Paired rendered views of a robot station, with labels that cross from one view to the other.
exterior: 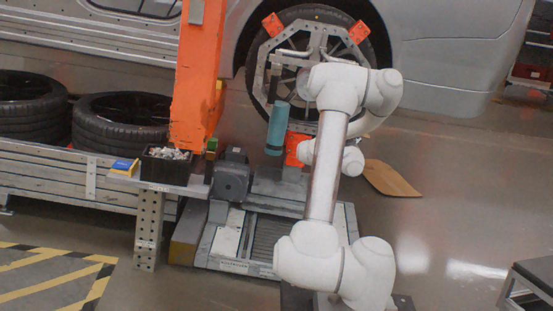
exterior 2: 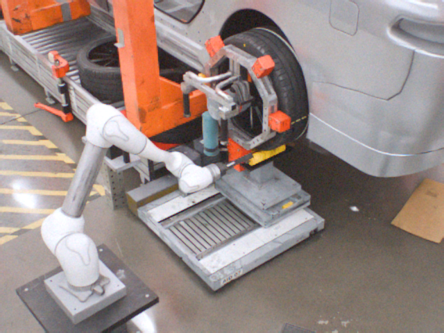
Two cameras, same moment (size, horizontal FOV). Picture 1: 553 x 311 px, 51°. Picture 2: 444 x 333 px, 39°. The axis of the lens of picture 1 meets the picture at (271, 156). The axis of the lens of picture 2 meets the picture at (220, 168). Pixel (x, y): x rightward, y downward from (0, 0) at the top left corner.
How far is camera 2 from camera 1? 2.80 m
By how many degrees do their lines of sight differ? 49
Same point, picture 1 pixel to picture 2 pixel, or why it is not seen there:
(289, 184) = (250, 182)
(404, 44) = (313, 84)
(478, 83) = (375, 142)
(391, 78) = (107, 129)
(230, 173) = not seen: hidden behind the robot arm
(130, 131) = not seen: hidden behind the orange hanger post
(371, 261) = (62, 248)
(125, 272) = (100, 202)
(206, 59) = (130, 72)
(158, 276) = (112, 214)
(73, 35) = not seen: hidden behind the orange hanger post
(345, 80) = (94, 121)
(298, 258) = (44, 229)
